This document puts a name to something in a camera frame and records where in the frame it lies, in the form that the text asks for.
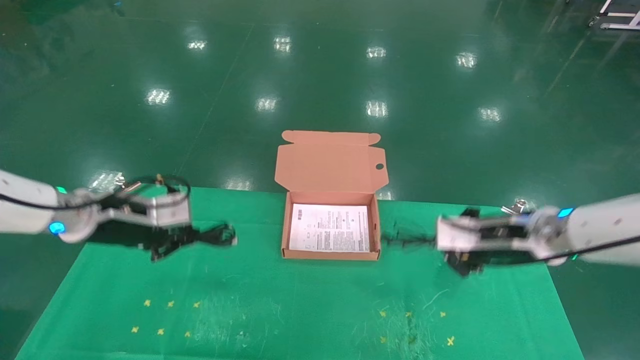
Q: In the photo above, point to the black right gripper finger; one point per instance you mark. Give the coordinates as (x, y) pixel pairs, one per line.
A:
(470, 213)
(464, 264)

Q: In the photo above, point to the white wheeled cart frame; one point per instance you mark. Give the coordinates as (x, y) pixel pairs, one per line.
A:
(617, 22)

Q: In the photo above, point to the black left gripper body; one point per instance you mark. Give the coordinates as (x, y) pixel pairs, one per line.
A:
(125, 235)

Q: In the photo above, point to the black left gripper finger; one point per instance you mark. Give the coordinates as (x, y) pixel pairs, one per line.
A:
(192, 232)
(172, 250)

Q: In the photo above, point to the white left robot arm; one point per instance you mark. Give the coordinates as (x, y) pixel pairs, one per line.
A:
(25, 210)

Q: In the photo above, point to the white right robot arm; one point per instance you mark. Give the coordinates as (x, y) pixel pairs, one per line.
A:
(600, 230)

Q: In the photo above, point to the white printed instruction sheet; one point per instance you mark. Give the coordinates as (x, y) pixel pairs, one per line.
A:
(330, 227)

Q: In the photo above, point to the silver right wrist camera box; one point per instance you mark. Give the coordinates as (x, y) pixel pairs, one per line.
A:
(465, 232)

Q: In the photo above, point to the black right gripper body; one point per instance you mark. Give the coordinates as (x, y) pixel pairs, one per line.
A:
(505, 257)

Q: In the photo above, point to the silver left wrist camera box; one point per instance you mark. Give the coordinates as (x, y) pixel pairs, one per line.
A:
(160, 210)

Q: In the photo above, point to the metal binder clip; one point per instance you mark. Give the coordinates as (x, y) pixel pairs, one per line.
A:
(129, 186)
(517, 205)

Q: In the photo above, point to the orange cardboard box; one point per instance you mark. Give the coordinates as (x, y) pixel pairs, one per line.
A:
(330, 167)

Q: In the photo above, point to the green table mat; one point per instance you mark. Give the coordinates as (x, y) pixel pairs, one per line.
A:
(300, 300)

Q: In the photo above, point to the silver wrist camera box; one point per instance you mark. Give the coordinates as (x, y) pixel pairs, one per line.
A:
(160, 210)
(465, 232)

